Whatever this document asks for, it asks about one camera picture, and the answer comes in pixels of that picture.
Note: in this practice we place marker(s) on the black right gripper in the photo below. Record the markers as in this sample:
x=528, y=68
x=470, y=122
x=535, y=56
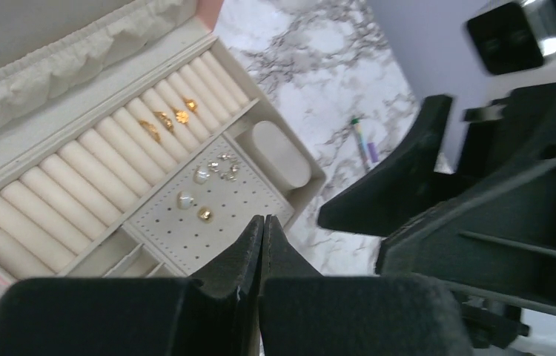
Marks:
x=496, y=240

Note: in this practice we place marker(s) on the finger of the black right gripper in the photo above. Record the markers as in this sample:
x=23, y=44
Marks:
x=400, y=187

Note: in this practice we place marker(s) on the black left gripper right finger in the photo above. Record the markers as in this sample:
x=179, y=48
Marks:
x=302, y=312

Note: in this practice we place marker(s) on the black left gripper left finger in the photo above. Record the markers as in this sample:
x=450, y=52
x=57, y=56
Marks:
x=212, y=312

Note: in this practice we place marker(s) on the small gold earring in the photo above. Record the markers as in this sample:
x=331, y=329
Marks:
x=205, y=214

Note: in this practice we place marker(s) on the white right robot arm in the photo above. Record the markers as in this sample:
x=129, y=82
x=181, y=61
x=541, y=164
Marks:
x=527, y=330

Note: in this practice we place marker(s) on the pink jewelry box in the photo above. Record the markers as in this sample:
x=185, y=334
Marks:
x=100, y=130

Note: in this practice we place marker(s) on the purple marker pen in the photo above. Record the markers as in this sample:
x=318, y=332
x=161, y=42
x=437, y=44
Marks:
x=372, y=151

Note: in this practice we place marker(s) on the green marker pen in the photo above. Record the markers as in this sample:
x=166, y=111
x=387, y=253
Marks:
x=355, y=124

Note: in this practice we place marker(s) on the white oval watch pillow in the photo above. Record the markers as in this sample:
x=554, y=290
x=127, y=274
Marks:
x=281, y=160

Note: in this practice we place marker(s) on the white pearl earring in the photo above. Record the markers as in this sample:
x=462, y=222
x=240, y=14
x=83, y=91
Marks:
x=201, y=175
x=184, y=200

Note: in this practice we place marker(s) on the rhinestone earring in box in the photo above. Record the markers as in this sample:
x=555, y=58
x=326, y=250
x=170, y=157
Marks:
x=226, y=166

